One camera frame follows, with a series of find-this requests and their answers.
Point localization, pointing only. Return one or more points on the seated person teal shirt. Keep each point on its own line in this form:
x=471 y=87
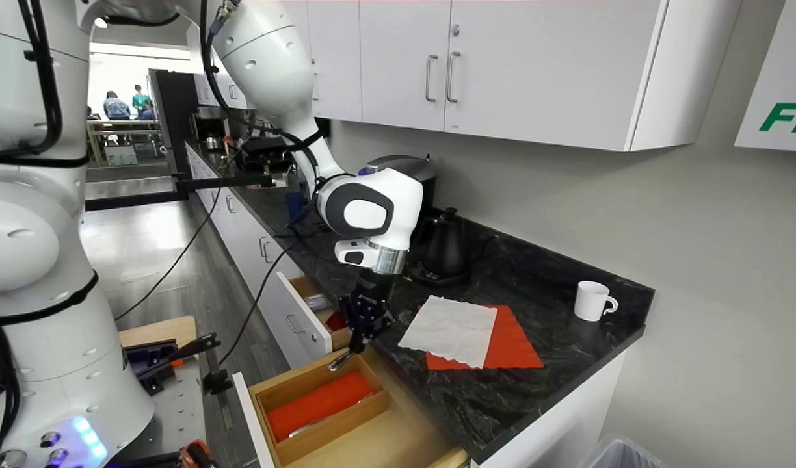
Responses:
x=144 y=105

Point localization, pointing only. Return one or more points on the white mug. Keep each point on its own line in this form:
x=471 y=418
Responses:
x=592 y=301

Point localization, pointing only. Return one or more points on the wooden box red lining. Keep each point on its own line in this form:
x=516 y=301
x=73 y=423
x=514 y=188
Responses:
x=321 y=404

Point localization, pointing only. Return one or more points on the black gooseneck kettle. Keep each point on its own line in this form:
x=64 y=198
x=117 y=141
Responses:
x=440 y=249

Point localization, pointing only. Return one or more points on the large wooden drawer white front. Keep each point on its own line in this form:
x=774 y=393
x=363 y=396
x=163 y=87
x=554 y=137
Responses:
x=399 y=431

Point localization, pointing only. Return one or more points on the silver knife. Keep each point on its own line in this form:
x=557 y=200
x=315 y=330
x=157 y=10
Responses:
x=341 y=360

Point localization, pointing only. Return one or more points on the white wall cabinet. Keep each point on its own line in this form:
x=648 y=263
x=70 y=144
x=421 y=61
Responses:
x=545 y=67

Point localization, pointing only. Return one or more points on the white lower cabinet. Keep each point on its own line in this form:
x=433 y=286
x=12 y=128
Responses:
x=242 y=234

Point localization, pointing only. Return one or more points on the black stand foot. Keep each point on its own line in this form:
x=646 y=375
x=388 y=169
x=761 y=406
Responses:
x=216 y=379

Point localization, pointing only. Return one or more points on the small wooden drawer white front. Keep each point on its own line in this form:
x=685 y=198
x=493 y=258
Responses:
x=298 y=332

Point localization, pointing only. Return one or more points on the red item in small drawer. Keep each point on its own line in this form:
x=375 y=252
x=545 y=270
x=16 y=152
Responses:
x=336 y=323

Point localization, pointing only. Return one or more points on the white paper napkin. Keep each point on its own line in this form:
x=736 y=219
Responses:
x=451 y=328

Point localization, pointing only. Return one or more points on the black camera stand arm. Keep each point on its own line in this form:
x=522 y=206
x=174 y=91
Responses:
x=199 y=183

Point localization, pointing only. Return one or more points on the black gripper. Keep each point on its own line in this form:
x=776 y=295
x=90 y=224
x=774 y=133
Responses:
x=365 y=301

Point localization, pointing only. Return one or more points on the seated person blue shirt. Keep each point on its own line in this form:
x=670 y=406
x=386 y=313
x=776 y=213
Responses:
x=114 y=106

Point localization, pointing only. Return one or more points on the light wooden board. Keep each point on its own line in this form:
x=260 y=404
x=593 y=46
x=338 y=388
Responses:
x=164 y=328

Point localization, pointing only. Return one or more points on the red paper napkin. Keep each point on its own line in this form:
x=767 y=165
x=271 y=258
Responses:
x=516 y=347

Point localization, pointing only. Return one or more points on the silver fork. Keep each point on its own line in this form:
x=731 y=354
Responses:
x=308 y=430

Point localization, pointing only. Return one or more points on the black coffee machine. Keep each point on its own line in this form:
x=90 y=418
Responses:
x=420 y=169

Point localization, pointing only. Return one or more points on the black exterior camera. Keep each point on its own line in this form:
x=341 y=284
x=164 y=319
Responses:
x=264 y=154

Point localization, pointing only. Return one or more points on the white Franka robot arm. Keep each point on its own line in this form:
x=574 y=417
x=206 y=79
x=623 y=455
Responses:
x=34 y=215

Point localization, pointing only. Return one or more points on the white sign green letters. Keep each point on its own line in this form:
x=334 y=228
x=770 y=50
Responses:
x=779 y=87

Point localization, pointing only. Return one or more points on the white item in small drawer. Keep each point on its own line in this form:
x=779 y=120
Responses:
x=315 y=301

